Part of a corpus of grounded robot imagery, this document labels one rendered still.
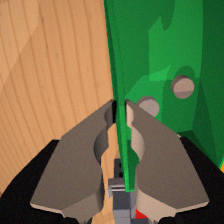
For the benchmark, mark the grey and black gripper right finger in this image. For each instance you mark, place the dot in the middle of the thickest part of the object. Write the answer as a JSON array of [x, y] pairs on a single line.
[[173, 177]]

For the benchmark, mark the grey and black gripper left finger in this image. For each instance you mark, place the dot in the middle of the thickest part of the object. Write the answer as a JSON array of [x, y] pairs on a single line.
[[65, 179]]

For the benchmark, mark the grey metal shelf rack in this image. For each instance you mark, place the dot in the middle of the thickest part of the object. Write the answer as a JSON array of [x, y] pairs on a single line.
[[122, 212]]

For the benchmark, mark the green bin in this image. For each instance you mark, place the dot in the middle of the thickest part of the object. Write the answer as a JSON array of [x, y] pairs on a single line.
[[150, 42]]

